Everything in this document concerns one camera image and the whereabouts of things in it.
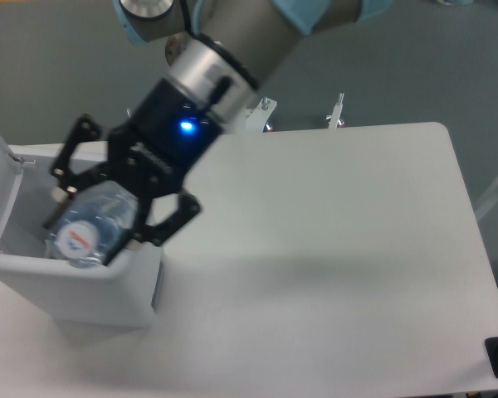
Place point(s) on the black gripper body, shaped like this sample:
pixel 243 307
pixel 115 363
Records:
pixel 151 154

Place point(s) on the clear plastic bottle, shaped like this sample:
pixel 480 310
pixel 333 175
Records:
pixel 92 225

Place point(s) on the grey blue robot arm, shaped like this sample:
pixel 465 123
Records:
pixel 261 33

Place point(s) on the white trash can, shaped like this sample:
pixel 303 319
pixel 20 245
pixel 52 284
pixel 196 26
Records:
pixel 123 293

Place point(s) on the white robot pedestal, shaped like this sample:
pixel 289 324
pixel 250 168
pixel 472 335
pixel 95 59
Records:
pixel 257 114

